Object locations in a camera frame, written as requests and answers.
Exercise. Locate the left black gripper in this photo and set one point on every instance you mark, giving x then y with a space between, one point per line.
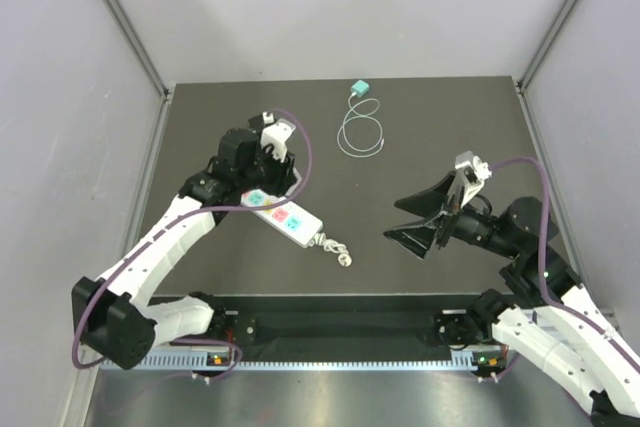
283 172

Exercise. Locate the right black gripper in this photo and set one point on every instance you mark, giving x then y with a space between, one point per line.
418 239

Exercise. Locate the white power strip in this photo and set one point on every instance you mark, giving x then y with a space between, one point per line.
290 219

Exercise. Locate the black cube adapter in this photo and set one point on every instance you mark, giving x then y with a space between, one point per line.
256 123

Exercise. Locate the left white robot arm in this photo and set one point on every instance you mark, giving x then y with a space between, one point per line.
113 314

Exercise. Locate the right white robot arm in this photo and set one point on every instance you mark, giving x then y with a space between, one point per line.
552 320

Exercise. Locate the teal charger block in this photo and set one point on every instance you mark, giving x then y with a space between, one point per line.
359 89

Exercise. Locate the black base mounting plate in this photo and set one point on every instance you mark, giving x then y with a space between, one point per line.
346 326

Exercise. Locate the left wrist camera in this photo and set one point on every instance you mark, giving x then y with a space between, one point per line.
275 135

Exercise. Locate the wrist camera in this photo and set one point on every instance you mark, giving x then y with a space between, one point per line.
275 135
471 174

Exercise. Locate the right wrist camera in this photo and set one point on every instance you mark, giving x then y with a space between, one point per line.
471 174

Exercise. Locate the grey slotted cable duct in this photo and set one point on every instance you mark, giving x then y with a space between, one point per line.
468 360

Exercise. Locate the left aluminium frame post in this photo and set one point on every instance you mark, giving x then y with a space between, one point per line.
131 37

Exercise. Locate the aluminium frame post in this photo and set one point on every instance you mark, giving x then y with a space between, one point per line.
131 37
552 34

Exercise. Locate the right aluminium frame post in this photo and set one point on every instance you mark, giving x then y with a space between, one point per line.
552 34

